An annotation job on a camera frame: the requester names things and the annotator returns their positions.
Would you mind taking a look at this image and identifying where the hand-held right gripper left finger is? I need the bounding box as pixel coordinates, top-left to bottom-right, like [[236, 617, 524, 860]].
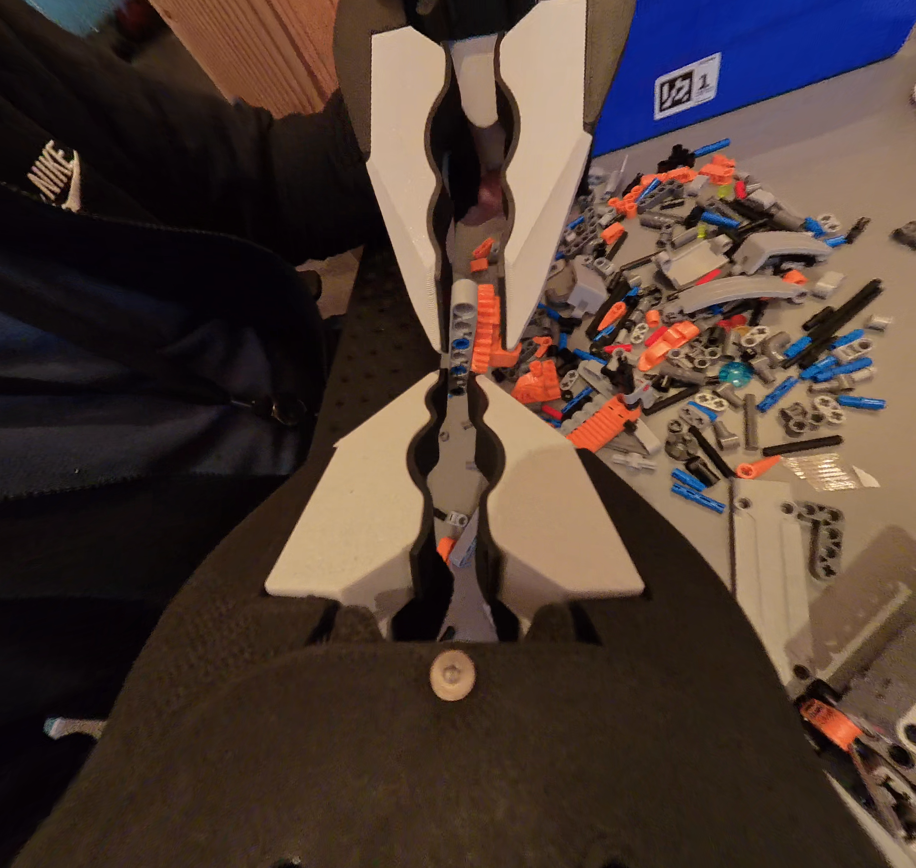
[[268, 372, 449, 637]]

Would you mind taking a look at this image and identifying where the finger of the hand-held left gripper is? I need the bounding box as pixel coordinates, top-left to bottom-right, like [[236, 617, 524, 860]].
[[365, 27, 459, 357], [487, 0, 593, 342]]

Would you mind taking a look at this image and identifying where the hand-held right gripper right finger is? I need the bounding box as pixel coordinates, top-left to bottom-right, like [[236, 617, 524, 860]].
[[461, 376, 645, 637]]

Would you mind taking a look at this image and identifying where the orange and grey wing assembly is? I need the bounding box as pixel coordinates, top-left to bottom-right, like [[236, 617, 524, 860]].
[[427, 236, 513, 640]]

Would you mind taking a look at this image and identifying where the pile of small building pieces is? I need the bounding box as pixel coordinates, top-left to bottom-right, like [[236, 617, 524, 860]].
[[509, 136, 916, 518]]

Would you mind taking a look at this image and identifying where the blue plastic bin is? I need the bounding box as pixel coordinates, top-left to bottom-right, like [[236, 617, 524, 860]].
[[592, 0, 916, 158]]

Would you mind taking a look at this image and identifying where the grey building kit robot assembly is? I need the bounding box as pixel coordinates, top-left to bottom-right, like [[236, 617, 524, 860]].
[[785, 525, 916, 847]]

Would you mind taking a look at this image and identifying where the person's left forearm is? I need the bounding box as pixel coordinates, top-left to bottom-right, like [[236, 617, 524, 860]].
[[215, 89, 376, 261]]

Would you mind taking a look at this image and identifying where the person's left hand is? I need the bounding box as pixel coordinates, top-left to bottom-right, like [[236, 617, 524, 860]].
[[474, 129, 510, 225]]

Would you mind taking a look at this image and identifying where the black perforated mat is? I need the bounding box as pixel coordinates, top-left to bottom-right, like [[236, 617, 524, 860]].
[[308, 246, 448, 447]]

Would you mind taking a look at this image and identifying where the wide light grey panel piece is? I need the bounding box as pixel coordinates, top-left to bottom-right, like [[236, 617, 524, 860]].
[[730, 482, 824, 669]]

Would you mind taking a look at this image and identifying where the dark grey studded beam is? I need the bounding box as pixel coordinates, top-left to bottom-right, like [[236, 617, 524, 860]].
[[795, 504, 847, 580]]

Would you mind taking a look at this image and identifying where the small clear plastic bag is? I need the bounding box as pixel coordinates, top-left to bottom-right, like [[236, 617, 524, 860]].
[[781, 454, 863, 493]]

